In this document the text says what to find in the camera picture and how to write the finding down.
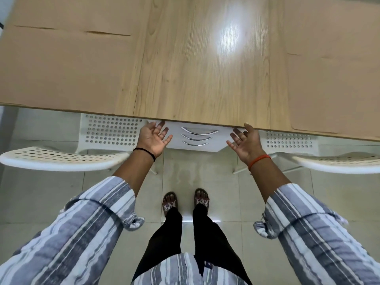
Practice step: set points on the person's right hand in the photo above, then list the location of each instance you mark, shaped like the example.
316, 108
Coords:
248, 145

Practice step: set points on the person's left hand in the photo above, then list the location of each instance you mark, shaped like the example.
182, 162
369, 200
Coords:
153, 140

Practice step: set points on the beige textured placemat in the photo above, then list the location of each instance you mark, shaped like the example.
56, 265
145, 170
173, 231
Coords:
59, 71
77, 11
335, 97

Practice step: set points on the stack of beige placemats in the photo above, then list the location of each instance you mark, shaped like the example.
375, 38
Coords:
332, 23

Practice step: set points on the person's left forearm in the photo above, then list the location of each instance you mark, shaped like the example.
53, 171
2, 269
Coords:
133, 172

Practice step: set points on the person's right forearm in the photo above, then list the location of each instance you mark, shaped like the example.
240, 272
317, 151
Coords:
267, 178

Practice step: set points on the black wrist thread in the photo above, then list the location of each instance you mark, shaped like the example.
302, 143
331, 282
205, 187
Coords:
145, 151

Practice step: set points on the orange wrist thread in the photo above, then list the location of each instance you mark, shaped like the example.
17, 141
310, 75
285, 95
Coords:
258, 160

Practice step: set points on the brown patterned sandal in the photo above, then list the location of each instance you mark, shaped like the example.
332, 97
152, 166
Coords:
202, 200
169, 203

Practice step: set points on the light wooden table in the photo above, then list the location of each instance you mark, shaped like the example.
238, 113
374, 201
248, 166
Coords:
202, 71

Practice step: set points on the white perforated plastic chair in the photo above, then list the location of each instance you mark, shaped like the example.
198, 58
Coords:
59, 160
335, 164

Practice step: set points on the black trousers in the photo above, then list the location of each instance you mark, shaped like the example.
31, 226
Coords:
207, 234

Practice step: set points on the grey white striped shirt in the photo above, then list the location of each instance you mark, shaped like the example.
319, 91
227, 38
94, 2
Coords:
74, 234

